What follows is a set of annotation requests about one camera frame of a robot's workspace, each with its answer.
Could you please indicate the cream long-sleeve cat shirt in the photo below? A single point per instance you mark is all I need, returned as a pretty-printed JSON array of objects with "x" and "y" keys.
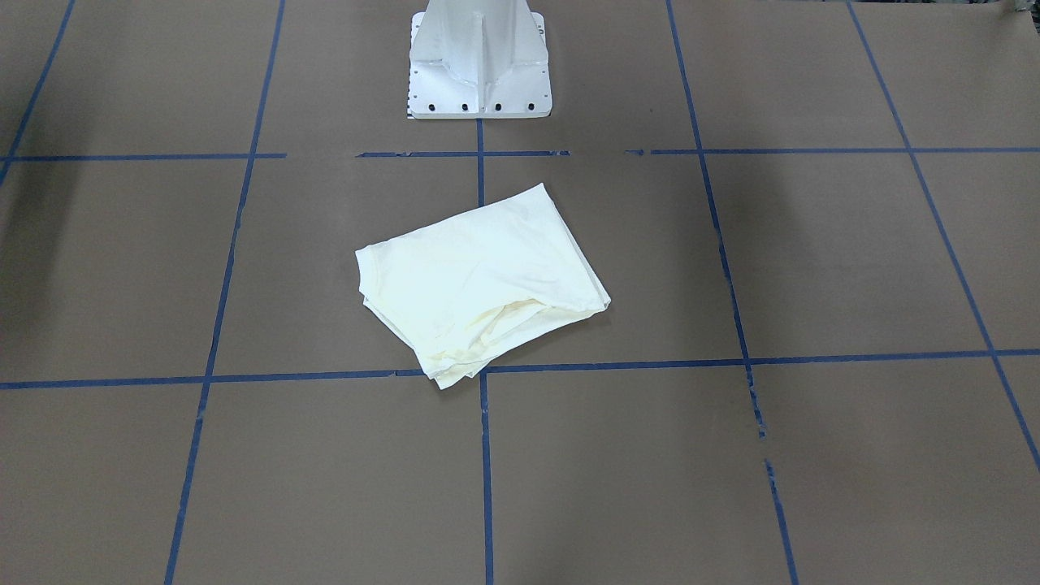
[{"x": 464, "y": 291}]

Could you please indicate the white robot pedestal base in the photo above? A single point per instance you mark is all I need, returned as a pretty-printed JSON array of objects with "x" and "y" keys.
[{"x": 478, "y": 60}]

